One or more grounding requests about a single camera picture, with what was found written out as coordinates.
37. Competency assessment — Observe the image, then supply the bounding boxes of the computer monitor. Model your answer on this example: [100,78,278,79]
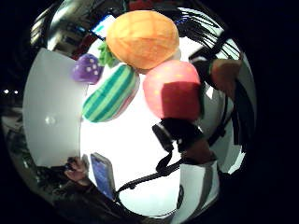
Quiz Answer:
[91,14,117,40]

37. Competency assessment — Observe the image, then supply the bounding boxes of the orange pineapple plush toy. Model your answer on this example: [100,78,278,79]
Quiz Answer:
[97,9,181,71]

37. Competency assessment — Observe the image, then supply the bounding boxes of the purple grape plush toy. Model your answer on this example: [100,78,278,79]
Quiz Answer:
[71,52,105,85]

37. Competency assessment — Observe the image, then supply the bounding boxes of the smartphone with blue screen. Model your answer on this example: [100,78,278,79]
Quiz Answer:
[90,152,117,201]

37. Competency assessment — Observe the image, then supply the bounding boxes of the green striped watermelon plush toy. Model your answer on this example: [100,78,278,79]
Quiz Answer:
[81,63,140,123]

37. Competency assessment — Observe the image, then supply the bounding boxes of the black cable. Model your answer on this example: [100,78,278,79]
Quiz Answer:
[115,150,188,194]

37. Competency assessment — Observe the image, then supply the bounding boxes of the pink strawberry plush toy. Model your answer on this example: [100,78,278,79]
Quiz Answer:
[142,59,204,122]

